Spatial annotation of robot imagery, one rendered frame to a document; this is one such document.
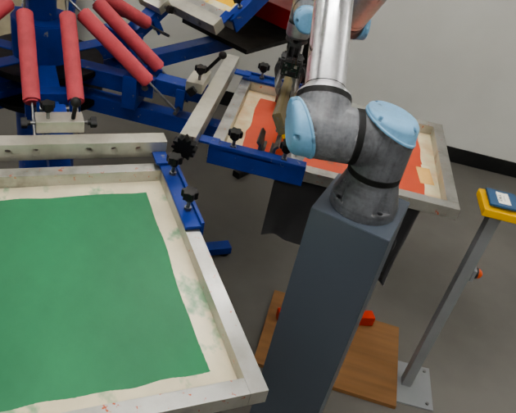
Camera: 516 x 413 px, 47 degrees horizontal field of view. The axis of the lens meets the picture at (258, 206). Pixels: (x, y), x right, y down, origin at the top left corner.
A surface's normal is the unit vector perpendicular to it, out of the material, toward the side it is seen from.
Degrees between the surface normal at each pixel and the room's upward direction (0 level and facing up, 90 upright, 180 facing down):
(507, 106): 90
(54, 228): 0
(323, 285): 90
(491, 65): 90
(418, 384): 0
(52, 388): 0
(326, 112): 38
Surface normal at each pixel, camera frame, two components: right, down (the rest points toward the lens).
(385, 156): 0.00, 0.58
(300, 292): -0.44, 0.46
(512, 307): 0.18, -0.80
